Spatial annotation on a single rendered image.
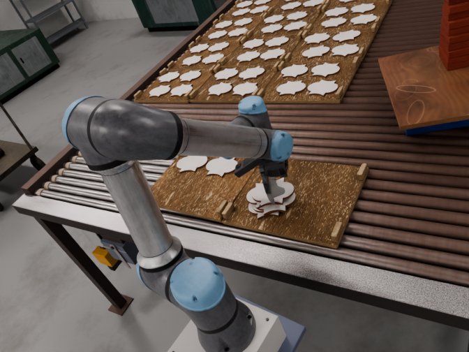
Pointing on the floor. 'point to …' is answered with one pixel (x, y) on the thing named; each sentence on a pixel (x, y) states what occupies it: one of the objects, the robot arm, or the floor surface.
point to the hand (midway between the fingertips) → (272, 191)
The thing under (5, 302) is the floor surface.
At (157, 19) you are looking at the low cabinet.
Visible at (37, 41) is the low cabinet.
